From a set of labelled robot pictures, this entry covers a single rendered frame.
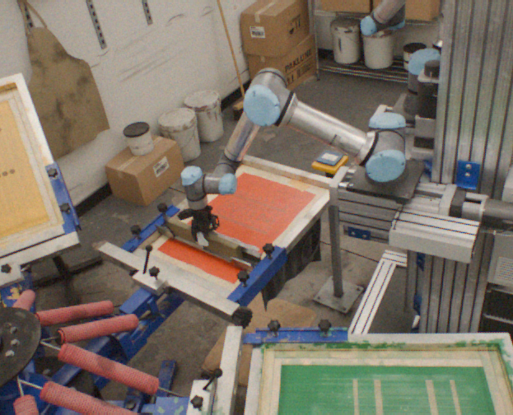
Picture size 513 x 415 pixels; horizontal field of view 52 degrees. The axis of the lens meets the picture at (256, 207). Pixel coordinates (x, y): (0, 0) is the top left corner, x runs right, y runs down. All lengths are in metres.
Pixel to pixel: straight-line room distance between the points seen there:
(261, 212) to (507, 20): 1.18
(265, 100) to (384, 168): 0.42
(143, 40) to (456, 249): 3.20
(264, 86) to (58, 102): 2.48
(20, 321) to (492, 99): 1.58
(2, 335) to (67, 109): 2.53
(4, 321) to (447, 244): 1.36
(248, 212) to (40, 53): 2.03
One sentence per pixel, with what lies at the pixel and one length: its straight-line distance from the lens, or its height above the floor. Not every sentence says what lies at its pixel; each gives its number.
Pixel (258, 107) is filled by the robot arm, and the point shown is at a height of 1.64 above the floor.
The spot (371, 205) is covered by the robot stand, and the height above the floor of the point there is 1.15.
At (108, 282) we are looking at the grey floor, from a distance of 3.64.
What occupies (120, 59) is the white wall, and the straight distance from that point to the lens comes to 4.27.
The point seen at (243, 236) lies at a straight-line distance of 2.19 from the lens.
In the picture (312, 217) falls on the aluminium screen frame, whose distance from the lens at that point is 2.18.
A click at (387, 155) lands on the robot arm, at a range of 1.64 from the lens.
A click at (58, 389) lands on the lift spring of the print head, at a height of 1.22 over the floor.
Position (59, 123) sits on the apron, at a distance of 3.92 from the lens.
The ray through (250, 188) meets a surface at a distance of 2.44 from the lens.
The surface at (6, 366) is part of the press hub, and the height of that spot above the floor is 1.31.
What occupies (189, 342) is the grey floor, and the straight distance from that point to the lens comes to 3.11.
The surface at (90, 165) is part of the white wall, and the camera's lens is 4.25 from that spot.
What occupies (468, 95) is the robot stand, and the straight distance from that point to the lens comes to 1.86.
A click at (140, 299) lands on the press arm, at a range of 1.94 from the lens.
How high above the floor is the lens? 2.38
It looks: 38 degrees down
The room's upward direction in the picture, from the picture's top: 10 degrees counter-clockwise
